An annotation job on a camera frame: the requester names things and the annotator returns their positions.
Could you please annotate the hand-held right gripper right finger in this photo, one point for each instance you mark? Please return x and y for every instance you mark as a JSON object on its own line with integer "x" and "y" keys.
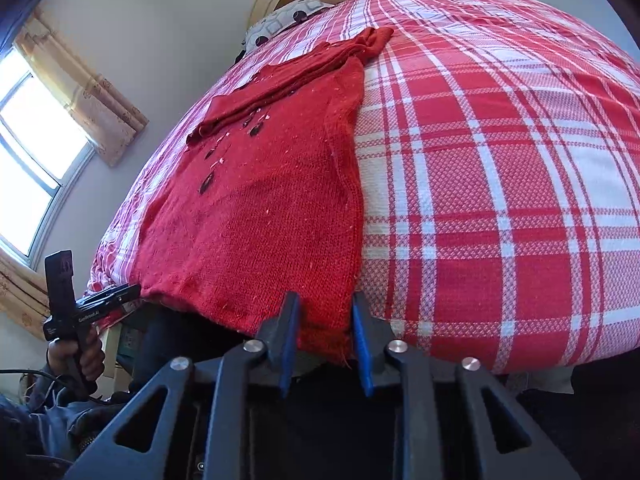
{"x": 362, "y": 350}

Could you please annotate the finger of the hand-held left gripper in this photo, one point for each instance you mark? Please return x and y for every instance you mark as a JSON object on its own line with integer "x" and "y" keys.
{"x": 117, "y": 296}

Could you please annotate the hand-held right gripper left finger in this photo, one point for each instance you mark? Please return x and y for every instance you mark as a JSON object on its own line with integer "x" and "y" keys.
{"x": 286, "y": 345}

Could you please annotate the red knit beaded sweater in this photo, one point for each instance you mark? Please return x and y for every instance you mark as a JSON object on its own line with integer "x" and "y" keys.
{"x": 260, "y": 210}

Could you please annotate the person's left hand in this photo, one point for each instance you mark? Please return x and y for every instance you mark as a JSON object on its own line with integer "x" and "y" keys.
{"x": 92, "y": 360}

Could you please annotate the long yellow curtain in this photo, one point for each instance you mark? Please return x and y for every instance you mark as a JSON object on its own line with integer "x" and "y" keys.
{"x": 20, "y": 300}
{"x": 95, "y": 95}

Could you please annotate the large arched window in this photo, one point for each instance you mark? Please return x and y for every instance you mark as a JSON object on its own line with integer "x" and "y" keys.
{"x": 30, "y": 125}

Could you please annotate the bed with red plaid sheet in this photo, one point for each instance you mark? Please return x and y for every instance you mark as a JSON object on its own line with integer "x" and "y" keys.
{"x": 500, "y": 185}

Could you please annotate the person's leg in dark pants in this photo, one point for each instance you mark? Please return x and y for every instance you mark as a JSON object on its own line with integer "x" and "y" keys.
{"x": 600, "y": 435}

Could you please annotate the white patterned pillow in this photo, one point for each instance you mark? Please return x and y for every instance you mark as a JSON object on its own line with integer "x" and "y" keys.
{"x": 280, "y": 22}

